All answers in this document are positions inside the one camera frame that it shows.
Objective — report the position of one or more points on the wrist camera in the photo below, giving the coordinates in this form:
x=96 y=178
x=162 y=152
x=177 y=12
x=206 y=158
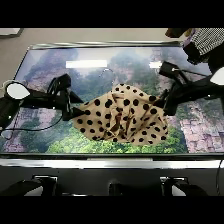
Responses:
x=63 y=81
x=167 y=70

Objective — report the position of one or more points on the black-white checked garment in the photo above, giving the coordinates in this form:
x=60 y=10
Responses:
x=208 y=40

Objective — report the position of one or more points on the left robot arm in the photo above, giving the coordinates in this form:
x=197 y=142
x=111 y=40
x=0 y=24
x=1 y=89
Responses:
x=40 y=98

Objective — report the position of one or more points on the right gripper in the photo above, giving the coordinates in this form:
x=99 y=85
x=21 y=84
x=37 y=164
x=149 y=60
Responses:
x=172 y=101

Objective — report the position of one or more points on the black garment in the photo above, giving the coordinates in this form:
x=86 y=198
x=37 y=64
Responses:
x=174 y=31

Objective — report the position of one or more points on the silver frame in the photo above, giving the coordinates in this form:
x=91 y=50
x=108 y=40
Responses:
x=100 y=164

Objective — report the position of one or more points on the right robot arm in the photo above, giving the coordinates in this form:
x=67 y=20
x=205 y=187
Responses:
x=200 y=88

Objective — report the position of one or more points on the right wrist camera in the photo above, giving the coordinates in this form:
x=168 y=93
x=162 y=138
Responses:
x=167 y=70

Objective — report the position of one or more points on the beige black-spotted shirt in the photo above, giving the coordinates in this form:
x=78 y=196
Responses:
x=128 y=113

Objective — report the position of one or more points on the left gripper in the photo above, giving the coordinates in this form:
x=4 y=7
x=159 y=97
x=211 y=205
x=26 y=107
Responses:
x=66 y=106

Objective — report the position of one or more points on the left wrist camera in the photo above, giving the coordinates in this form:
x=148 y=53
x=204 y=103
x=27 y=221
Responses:
x=63 y=81

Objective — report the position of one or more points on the grey clothes hanger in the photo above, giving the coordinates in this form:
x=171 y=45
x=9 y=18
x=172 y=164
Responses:
x=106 y=70

